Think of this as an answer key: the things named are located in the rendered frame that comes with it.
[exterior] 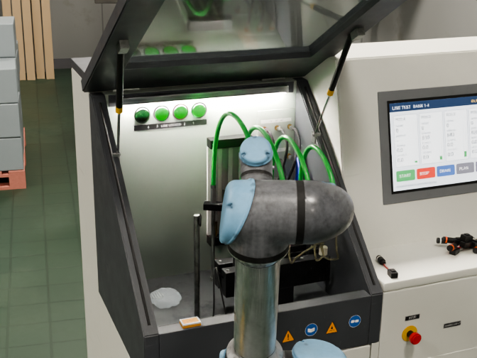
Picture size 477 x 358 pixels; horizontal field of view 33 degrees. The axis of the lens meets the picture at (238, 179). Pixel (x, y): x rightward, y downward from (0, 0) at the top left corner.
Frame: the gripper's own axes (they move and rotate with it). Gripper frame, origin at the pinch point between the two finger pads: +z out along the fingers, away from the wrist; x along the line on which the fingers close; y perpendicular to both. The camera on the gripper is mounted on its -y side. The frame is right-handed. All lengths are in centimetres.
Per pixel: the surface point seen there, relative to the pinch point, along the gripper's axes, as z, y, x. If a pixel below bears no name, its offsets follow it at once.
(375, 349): 37, 38, 24
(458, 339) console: 48, 40, 51
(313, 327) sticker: 21.9, 31.2, 7.0
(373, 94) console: 14, -32, 44
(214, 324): 8.3, 27.4, -19.3
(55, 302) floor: 200, -59, -99
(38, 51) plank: 534, -471, -145
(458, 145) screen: 33, -16, 70
